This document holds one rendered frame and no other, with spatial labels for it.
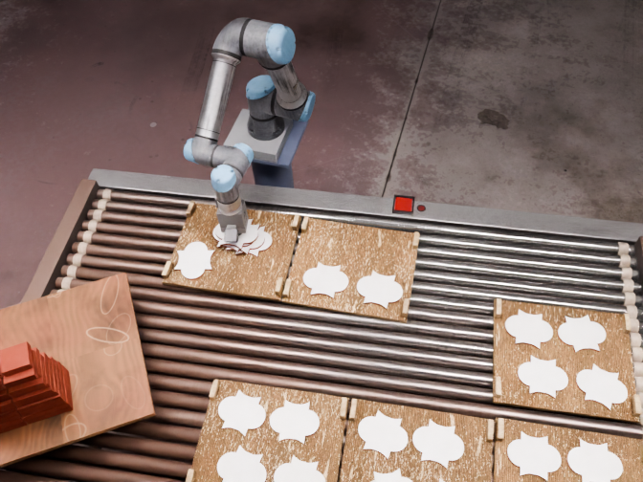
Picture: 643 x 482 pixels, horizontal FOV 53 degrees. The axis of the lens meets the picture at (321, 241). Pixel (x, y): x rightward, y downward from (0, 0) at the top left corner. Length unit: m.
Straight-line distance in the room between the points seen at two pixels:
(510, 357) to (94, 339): 1.26
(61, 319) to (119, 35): 3.06
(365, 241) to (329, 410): 0.62
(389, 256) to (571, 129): 2.14
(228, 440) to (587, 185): 2.58
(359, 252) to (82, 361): 0.94
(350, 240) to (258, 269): 0.33
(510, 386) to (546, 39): 3.10
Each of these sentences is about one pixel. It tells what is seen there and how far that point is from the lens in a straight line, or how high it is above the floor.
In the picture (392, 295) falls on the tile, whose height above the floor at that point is 0.95.
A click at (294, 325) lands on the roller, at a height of 0.92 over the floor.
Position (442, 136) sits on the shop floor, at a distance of 3.92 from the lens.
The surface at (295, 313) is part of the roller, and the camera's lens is 2.12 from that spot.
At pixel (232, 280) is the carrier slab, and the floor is 0.94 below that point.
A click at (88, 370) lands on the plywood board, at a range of 2.04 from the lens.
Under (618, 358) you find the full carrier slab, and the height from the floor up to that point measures 0.94.
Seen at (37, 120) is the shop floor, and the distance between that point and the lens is 4.45.
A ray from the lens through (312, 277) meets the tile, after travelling 2.15.
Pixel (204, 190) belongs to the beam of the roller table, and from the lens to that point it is 2.47.
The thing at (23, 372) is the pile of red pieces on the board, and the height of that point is 1.29.
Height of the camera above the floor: 2.77
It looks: 55 degrees down
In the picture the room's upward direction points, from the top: 4 degrees counter-clockwise
